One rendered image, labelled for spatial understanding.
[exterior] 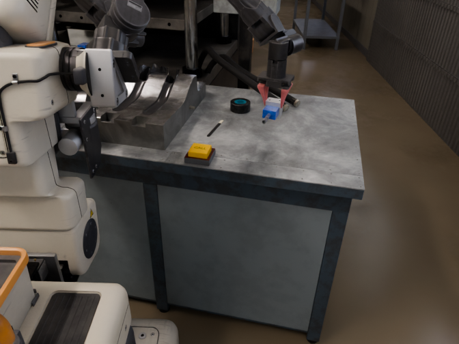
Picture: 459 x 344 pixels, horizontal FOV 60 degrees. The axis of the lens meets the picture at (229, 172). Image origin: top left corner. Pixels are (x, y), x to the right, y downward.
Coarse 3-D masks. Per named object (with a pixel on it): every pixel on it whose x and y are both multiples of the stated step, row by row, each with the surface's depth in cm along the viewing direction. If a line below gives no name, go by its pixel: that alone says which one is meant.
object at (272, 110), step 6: (270, 102) 125; (276, 102) 124; (264, 108) 124; (270, 108) 124; (276, 108) 124; (282, 108) 127; (264, 114) 123; (270, 114) 122; (276, 114) 122; (264, 120) 118
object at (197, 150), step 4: (196, 144) 125; (200, 144) 125; (204, 144) 125; (192, 148) 123; (196, 148) 123; (200, 148) 123; (204, 148) 123; (208, 148) 123; (188, 152) 121; (192, 152) 121; (196, 152) 121; (200, 152) 121; (204, 152) 121; (208, 152) 122; (192, 156) 122; (196, 156) 121; (200, 156) 121; (204, 156) 121
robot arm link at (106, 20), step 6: (108, 12) 83; (102, 18) 82; (108, 18) 81; (102, 24) 80; (108, 24) 81; (114, 24) 82; (126, 36) 84; (132, 36) 85; (132, 42) 87; (138, 42) 88
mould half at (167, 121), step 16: (160, 80) 149; (176, 80) 148; (192, 80) 148; (144, 96) 145; (176, 96) 144; (192, 96) 151; (96, 112) 131; (112, 112) 131; (128, 112) 132; (160, 112) 133; (176, 112) 135; (192, 112) 153; (112, 128) 129; (128, 128) 127; (144, 128) 126; (160, 128) 125; (176, 128) 137; (128, 144) 131; (144, 144) 129; (160, 144) 128
